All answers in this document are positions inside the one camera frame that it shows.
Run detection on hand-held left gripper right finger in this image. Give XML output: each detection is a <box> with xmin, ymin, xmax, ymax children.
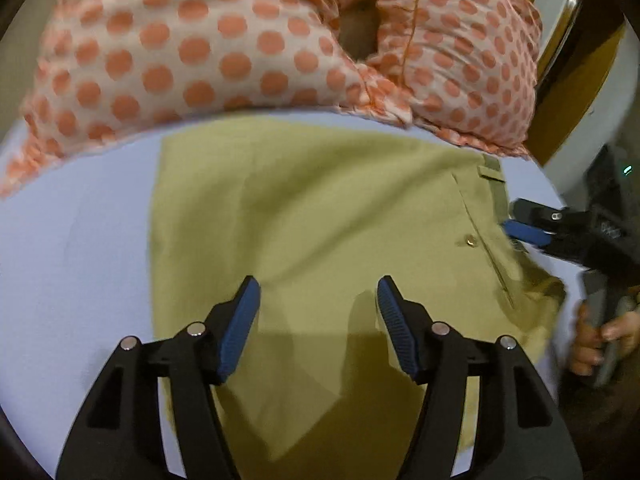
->
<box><xmin>376</xmin><ymin>275</ymin><xmax>585</xmax><ymax>480</ymax></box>

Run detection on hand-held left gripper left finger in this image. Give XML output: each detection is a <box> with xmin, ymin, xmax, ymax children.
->
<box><xmin>56</xmin><ymin>275</ymin><xmax>262</xmax><ymax>480</ymax></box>

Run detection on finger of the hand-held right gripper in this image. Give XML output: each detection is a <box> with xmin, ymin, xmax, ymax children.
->
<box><xmin>502</xmin><ymin>198</ymin><xmax>568</xmax><ymax>248</ymax></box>

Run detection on khaki pants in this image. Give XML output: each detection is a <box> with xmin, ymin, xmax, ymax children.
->
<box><xmin>149</xmin><ymin>121</ymin><xmax>567</xmax><ymax>480</ymax></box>

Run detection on person's right hand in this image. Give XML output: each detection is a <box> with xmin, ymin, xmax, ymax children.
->
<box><xmin>570</xmin><ymin>285</ymin><xmax>640</xmax><ymax>377</ymax></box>

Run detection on wooden bed headboard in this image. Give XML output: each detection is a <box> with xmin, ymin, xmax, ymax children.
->
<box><xmin>510</xmin><ymin>0</ymin><xmax>628</xmax><ymax>196</ymax></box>

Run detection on orange polka dot pillow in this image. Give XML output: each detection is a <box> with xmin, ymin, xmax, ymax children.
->
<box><xmin>367</xmin><ymin>0</ymin><xmax>544</xmax><ymax>160</ymax></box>
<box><xmin>0</xmin><ymin>0</ymin><xmax>396</xmax><ymax>198</ymax></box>

